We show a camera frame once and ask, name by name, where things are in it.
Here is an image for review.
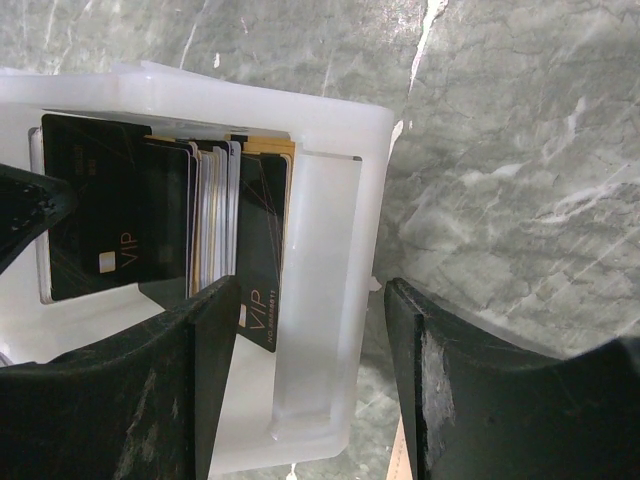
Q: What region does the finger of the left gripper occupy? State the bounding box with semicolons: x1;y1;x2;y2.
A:
0;164;78;272

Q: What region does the white card tray box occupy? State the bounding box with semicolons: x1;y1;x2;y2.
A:
1;62;393;479

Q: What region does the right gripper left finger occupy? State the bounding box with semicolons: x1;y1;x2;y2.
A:
1;276;240;479

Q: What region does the cards stack in tray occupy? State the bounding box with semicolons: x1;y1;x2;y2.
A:
27;113;299;304

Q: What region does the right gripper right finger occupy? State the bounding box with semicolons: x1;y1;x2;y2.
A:
384;278;639;479

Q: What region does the black VIP card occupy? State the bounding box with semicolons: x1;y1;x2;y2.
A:
236;153;289;353

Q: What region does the beige card holder wallet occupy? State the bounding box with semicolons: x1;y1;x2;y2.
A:
386;419;413;480

